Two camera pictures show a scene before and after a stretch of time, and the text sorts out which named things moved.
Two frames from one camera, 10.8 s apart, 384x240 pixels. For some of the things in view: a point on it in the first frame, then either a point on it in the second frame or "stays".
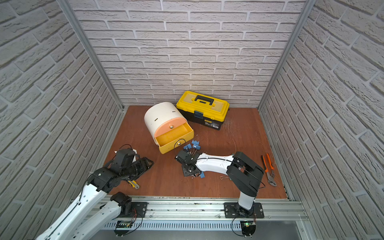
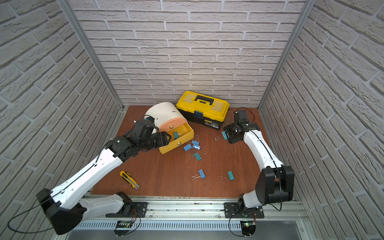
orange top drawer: [168, 125] stays
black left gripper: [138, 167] → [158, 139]
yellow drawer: [175, 138] stays
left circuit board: [123, 227] stays
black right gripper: [185, 173] → [231, 139]
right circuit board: [248, 228] stays
